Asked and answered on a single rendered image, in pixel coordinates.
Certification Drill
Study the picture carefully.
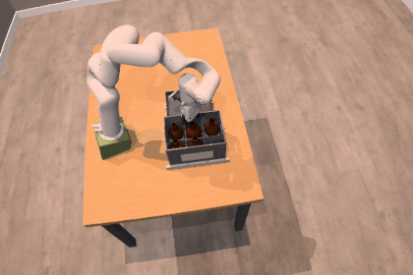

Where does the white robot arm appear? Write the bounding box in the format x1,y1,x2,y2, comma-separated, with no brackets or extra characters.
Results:
87,26,221,141

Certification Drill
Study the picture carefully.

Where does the brown glass bottle with white label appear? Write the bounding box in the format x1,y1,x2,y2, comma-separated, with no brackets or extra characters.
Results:
205,118,219,137

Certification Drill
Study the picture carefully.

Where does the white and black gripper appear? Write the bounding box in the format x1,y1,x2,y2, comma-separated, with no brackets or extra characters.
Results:
179,102,203,128

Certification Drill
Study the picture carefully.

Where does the dark grey crate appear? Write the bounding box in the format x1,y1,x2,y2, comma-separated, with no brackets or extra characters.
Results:
163,110,226,165

